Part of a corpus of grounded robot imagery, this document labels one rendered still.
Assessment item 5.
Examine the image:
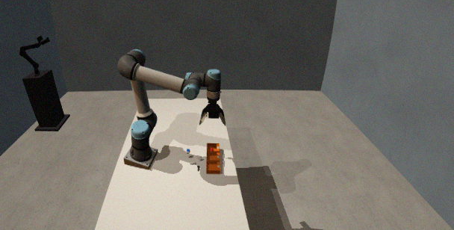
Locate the orange rack of three bins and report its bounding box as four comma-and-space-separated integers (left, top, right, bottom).
206, 143, 220, 174

